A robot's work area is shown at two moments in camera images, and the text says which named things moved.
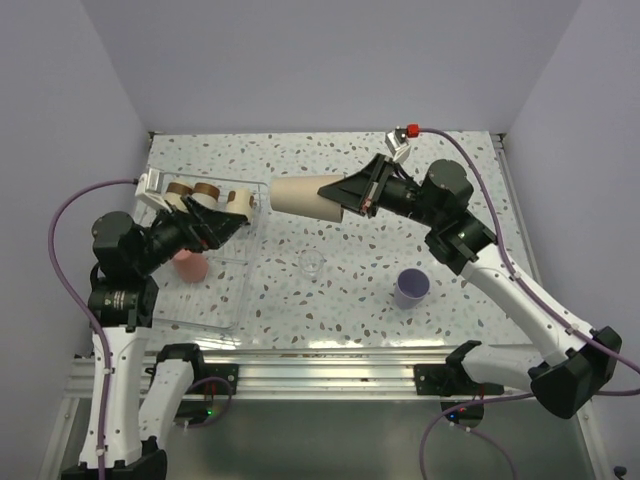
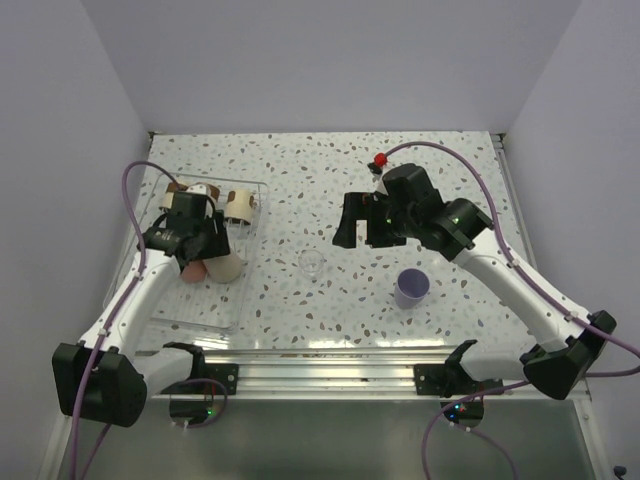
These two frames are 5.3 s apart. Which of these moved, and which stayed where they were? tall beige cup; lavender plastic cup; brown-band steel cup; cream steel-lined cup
Moved: tall beige cup
Stayed: lavender plastic cup; brown-band steel cup; cream steel-lined cup
